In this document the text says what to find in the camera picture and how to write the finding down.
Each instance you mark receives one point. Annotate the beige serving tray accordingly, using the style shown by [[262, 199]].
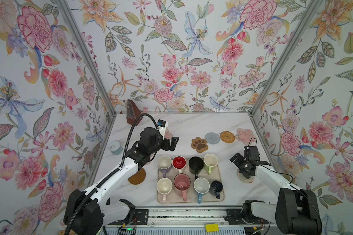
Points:
[[192, 197]]

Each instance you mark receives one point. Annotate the woven rattan round coaster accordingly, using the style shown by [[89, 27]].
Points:
[[227, 137]]

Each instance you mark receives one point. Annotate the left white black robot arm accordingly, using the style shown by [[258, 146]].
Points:
[[89, 210]]

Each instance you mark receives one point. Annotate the brown round cork coaster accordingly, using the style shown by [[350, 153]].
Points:
[[138, 177]]

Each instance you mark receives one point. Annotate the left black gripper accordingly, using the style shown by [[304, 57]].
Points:
[[172, 145]]

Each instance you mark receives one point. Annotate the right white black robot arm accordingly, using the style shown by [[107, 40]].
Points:
[[296, 211]]

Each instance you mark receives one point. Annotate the pink flower coaster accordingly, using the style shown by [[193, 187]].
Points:
[[246, 136], [168, 134], [151, 158]]

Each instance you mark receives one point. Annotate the red mug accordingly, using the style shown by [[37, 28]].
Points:
[[179, 163]]

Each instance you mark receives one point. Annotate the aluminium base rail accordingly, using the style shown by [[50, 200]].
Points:
[[194, 220]]

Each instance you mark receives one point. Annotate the small dark navy mug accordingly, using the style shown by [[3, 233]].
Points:
[[216, 187]]

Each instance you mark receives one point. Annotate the black mug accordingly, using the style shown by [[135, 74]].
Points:
[[196, 165]]

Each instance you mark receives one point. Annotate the pink flower coaster right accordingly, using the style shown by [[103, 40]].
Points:
[[246, 136]]

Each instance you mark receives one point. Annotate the small tin can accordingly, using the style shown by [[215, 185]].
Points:
[[115, 148]]

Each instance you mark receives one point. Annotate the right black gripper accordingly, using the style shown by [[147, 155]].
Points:
[[239, 159]]

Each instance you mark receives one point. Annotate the pink flower coaster back left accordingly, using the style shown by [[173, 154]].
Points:
[[168, 134]]

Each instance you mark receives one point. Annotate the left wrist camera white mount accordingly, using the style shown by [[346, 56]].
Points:
[[162, 126]]

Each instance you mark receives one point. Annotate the blue mug white inside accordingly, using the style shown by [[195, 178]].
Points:
[[201, 187]]

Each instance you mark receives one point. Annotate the purple mug white inside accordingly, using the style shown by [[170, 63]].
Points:
[[164, 164]]

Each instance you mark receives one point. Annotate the brown paw print coaster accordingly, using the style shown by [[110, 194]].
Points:
[[199, 144]]

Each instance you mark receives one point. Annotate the cream mug pink handle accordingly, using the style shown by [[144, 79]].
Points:
[[164, 187]]

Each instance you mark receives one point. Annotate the pink flower coaster front left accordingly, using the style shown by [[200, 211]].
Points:
[[151, 158]]

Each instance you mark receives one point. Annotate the white multicolour zigzag coaster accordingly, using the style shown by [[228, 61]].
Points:
[[243, 178]]

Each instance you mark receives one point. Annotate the light green mug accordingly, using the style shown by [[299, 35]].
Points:
[[210, 163]]

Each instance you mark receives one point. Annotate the grey-blue woven round coaster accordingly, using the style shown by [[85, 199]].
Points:
[[212, 138]]

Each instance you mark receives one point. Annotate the yellow sticky label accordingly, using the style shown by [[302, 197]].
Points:
[[210, 228]]

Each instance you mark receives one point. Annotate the brown wooden metronome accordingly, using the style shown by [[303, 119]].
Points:
[[132, 112]]

